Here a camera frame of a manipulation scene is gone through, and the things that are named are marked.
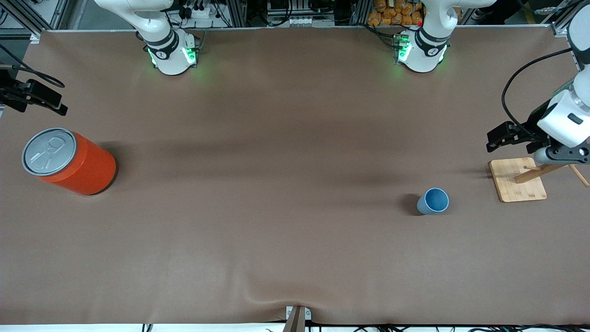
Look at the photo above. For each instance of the camera mount post with bracket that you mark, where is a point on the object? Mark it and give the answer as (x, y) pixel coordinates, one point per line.
(296, 319)

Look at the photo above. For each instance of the brown table cover cloth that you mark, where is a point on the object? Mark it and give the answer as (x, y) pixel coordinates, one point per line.
(230, 253)

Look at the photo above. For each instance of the white power strip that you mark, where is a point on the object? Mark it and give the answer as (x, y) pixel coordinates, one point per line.
(299, 21)

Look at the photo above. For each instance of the wooden mug tree stand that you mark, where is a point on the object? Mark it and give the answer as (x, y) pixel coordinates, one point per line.
(518, 182)

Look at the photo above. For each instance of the large orange can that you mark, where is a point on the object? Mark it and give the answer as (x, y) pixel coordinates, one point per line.
(73, 163)

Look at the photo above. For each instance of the small light blue cup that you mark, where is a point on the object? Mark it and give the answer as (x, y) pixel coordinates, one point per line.
(433, 202)

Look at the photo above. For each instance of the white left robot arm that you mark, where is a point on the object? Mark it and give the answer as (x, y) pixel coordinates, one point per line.
(428, 50)

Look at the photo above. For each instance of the power strip with black plugs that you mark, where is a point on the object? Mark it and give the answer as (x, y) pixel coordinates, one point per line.
(198, 9)

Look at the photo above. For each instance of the aluminium frame rail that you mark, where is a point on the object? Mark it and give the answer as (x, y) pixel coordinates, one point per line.
(560, 20)
(27, 16)

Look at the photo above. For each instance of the orange packaged snacks pile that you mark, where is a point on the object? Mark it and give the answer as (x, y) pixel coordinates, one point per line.
(392, 14)

